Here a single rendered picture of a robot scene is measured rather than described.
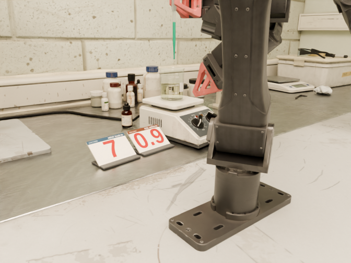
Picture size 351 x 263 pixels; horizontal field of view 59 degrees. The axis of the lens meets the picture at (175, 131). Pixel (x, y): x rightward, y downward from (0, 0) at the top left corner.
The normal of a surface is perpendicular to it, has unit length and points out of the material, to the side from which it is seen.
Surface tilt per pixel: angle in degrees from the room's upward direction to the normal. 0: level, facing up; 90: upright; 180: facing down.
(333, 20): 90
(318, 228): 0
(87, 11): 90
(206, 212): 0
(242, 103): 114
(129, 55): 90
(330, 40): 90
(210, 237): 0
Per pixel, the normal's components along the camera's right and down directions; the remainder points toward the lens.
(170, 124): -0.66, 0.22
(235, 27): -0.33, 0.64
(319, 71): -0.81, 0.22
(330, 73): 0.58, 0.31
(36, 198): 0.02, -0.95
